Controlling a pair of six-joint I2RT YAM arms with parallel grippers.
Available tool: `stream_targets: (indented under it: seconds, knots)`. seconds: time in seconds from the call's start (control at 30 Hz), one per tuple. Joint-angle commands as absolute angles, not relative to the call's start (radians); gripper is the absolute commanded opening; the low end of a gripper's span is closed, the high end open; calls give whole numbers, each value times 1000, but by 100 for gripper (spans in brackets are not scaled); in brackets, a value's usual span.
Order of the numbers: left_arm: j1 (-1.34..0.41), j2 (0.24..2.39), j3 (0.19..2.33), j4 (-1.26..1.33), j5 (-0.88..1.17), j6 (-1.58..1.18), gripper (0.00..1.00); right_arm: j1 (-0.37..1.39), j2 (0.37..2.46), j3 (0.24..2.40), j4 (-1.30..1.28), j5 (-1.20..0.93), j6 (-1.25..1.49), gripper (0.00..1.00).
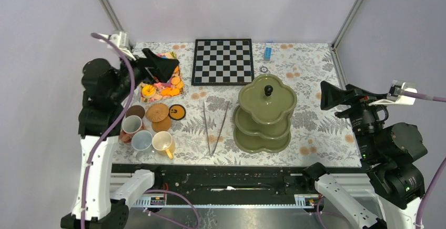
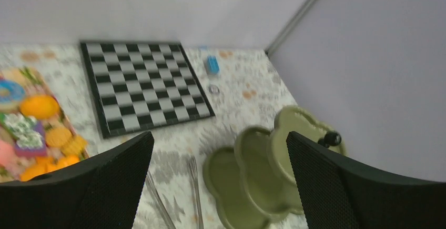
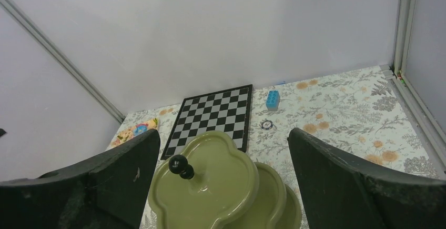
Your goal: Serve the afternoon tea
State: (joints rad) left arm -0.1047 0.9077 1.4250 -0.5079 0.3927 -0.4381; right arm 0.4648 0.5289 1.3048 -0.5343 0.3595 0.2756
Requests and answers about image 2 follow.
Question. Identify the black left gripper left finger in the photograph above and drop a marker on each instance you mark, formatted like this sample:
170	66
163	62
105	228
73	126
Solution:
102	191

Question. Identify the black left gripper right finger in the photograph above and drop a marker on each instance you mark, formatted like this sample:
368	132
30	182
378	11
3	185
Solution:
339	192

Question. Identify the green three-tier serving stand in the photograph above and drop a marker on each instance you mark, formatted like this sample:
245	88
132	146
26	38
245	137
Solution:
252	182

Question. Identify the metal serving tongs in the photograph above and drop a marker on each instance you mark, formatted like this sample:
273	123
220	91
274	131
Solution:
174	188

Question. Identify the blue frosted donut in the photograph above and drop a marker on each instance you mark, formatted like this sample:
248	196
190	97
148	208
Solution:
12	94

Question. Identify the kiwi purple cake slice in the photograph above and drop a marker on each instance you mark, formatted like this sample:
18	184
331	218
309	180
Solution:
28	134

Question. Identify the orange pastry pieces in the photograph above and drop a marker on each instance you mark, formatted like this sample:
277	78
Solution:
71	153

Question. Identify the round waffle biscuit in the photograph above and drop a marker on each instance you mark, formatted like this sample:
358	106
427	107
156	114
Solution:
57	136

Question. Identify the floral pastry tray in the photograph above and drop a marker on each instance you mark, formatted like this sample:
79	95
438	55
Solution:
31	80

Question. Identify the orange round bun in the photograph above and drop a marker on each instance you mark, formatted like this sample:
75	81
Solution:
40	107

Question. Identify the black white chessboard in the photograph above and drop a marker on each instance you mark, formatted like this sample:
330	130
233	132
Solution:
137	86

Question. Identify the blue rectangular block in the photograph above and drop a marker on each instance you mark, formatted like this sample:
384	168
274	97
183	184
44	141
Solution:
212	65

